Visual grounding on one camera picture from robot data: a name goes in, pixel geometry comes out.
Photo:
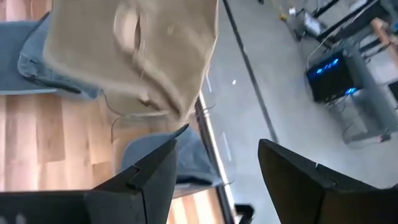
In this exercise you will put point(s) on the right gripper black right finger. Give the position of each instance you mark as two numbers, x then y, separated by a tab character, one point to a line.
304	193

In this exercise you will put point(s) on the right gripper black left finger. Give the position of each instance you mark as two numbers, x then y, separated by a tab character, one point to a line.
149	193

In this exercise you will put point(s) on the grey metal desk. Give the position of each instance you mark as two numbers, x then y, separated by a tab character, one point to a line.
370	102

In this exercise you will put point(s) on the black aluminium table frame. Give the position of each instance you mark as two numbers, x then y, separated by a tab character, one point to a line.
222	202

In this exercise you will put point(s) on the blue denim cap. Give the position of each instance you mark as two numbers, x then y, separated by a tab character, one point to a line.
192	155
12	56

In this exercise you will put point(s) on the computer tower with blue lights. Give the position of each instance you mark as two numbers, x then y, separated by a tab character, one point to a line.
329	81

